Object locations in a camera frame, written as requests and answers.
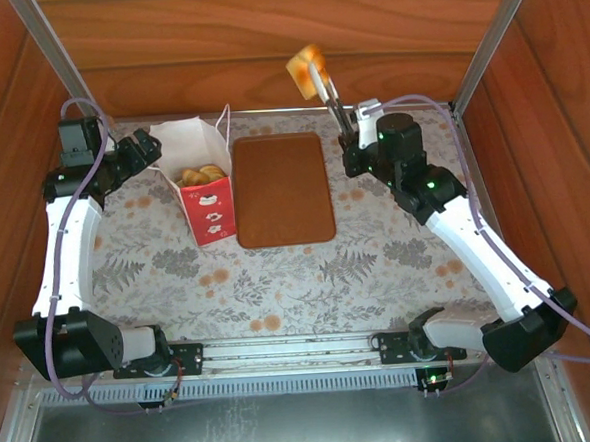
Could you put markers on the metal tongs with white tips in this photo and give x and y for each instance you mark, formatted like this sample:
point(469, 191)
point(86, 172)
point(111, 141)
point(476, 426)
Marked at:
point(328, 96)

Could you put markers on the square fake toast cube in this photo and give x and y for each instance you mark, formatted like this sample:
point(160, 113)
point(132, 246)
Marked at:
point(303, 72)

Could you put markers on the white and red paper bag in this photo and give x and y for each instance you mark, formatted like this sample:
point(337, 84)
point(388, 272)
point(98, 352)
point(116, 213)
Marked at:
point(210, 221)

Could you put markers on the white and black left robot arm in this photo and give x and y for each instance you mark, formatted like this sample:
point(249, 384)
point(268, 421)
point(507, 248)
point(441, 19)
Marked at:
point(66, 255)

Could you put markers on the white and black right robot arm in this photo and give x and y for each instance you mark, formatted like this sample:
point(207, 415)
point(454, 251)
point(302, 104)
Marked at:
point(477, 245)

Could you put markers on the brown tray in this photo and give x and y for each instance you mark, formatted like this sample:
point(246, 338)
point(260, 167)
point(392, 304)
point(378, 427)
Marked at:
point(283, 191)

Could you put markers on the floral tablecloth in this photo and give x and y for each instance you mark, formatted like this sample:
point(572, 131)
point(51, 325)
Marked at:
point(279, 292)

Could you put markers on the circuit board with green light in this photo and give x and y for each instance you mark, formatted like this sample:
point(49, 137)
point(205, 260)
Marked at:
point(435, 378)

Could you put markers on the shiny metal sheet panel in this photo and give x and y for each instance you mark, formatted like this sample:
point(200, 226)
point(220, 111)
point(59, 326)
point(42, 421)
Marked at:
point(287, 427)

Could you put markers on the aluminium table edge rail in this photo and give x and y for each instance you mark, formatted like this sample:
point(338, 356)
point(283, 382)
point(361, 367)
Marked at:
point(278, 111)
point(456, 113)

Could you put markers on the aluminium frame post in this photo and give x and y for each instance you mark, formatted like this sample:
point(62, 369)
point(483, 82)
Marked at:
point(57, 60)
point(499, 33)

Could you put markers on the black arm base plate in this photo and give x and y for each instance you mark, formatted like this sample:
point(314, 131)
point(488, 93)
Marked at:
point(188, 358)
point(395, 347)

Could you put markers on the aluminium front rail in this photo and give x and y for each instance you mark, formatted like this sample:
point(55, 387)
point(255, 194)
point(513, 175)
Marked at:
point(283, 352)

